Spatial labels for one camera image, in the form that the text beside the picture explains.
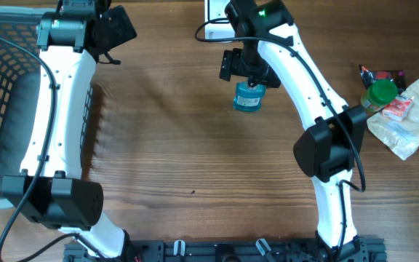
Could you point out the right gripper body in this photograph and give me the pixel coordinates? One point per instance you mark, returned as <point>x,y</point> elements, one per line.
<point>246,63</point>

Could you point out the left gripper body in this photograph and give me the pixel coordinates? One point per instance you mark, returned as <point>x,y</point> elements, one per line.
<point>120,29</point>

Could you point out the blue mouthwash bottle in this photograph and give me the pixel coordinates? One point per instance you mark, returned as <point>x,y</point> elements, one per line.
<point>248,99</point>

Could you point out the green lid jar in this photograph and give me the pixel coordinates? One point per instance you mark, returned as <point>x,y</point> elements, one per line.
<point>379,95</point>

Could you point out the black red snack wrapper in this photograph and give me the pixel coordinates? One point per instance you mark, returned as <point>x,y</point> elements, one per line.
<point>369,77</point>

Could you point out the red snack packet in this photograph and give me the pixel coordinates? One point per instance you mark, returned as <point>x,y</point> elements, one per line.
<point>398,108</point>

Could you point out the white long pouch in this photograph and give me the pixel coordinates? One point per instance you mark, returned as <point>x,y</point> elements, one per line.
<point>401,136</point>

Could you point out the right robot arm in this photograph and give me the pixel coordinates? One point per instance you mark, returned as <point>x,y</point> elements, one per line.
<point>273,55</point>

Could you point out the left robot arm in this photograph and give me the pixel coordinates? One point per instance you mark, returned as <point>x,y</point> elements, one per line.
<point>49,189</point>

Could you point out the white barcode scanner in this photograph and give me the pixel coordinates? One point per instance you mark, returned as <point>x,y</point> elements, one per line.
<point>219,28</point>

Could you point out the grey plastic mesh basket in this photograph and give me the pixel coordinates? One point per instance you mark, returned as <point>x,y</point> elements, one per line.
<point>19,86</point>

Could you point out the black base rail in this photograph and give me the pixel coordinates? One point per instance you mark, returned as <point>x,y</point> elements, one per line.
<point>360,249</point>

